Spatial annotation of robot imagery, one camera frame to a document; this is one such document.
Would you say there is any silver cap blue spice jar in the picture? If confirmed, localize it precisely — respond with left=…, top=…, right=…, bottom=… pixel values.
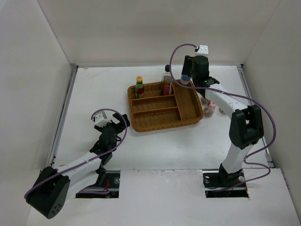
left=180, top=74, right=191, bottom=85

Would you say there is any black cap clear sauce bottle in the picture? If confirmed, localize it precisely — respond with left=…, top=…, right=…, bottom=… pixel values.
left=162, top=65, right=174, bottom=96

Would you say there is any yellow cap red sauce bottle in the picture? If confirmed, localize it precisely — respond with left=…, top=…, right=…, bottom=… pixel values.
left=135, top=76, right=144, bottom=98

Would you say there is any black cap pepper grinder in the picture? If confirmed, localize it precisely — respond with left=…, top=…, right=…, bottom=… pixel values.
left=201, top=96, right=209, bottom=104

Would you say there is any pink cap spice jar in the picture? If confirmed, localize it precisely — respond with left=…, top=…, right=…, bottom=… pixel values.
left=204, top=101, right=216, bottom=117

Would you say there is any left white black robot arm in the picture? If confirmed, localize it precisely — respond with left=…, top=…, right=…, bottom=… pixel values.
left=24, top=110, right=130, bottom=219

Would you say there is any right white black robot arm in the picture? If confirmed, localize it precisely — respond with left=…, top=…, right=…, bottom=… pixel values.
left=182, top=56, right=264, bottom=188

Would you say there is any brown wicker divided tray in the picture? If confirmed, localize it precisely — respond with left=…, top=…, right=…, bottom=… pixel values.
left=127, top=82, right=204, bottom=132

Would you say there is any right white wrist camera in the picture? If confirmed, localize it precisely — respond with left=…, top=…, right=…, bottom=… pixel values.
left=195, top=45, right=209, bottom=57

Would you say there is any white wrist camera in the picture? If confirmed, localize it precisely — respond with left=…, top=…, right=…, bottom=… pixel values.
left=91, top=111, right=111, bottom=128
left=195, top=45, right=209, bottom=57

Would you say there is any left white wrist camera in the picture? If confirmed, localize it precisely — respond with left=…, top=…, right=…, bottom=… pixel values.
left=91, top=111, right=111, bottom=128

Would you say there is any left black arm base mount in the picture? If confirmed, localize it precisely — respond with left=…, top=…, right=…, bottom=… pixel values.
left=75, top=170, right=121, bottom=199

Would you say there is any right aluminium table rail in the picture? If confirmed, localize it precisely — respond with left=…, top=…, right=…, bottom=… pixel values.
left=237, top=66, right=277, bottom=159

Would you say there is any aluminium table rail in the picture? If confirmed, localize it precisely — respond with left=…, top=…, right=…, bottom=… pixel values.
left=45, top=64, right=79, bottom=167
left=237, top=66, right=277, bottom=159

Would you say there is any left aluminium table rail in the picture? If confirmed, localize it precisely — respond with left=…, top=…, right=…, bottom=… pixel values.
left=45, top=64, right=79, bottom=167

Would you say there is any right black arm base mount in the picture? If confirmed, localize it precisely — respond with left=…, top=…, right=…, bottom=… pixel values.
left=203, top=170, right=249, bottom=198

